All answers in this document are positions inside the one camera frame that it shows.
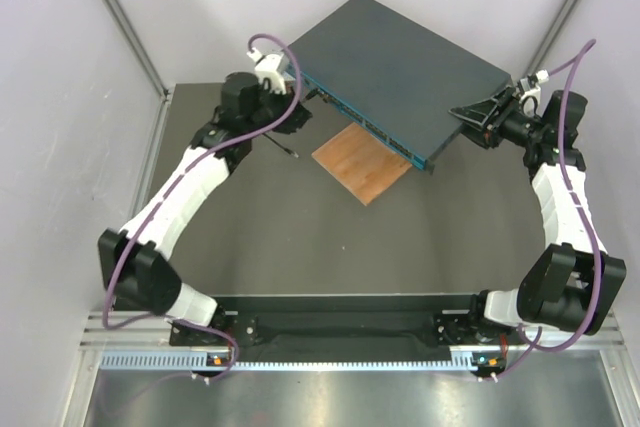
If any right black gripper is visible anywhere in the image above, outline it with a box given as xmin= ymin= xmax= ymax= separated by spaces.
xmin=448 ymin=87 xmax=544 ymax=150

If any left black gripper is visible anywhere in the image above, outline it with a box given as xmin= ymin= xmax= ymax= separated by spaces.
xmin=244 ymin=80 xmax=312 ymax=138

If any black ethernet cable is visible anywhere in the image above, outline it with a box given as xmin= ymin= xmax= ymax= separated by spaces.
xmin=264 ymin=88 xmax=321 ymax=157

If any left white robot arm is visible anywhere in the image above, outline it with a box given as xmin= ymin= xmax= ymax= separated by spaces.
xmin=98 ymin=72 xmax=311 ymax=344

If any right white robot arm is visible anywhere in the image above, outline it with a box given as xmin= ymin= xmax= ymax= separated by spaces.
xmin=450 ymin=88 xmax=626 ymax=343

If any wooden board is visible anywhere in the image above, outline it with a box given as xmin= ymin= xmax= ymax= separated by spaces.
xmin=312 ymin=123 xmax=412 ymax=206

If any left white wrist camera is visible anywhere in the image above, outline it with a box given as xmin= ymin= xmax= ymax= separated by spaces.
xmin=247 ymin=48 xmax=289 ymax=95

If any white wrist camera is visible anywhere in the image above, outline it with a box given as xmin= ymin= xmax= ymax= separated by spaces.
xmin=247 ymin=48 xmax=289 ymax=95
xmin=517 ymin=69 xmax=550 ymax=103

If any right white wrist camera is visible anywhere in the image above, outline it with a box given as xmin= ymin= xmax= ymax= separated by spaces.
xmin=517 ymin=69 xmax=550 ymax=103

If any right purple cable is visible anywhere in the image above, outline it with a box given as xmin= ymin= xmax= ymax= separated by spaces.
xmin=494 ymin=38 xmax=609 ymax=382

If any purple cable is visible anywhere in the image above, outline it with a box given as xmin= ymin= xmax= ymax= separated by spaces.
xmin=101 ymin=33 xmax=302 ymax=381
xmin=494 ymin=38 xmax=609 ymax=382

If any blue network switch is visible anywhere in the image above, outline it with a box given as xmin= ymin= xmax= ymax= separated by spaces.
xmin=289 ymin=0 xmax=511 ymax=172

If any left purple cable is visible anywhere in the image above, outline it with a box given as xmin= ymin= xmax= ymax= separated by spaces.
xmin=101 ymin=33 xmax=302 ymax=381

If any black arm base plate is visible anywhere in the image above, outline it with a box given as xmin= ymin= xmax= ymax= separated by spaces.
xmin=169 ymin=293 xmax=521 ymax=361

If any slotted cable duct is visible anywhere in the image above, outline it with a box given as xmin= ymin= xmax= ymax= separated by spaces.
xmin=99 ymin=351 xmax=500 ymax=372

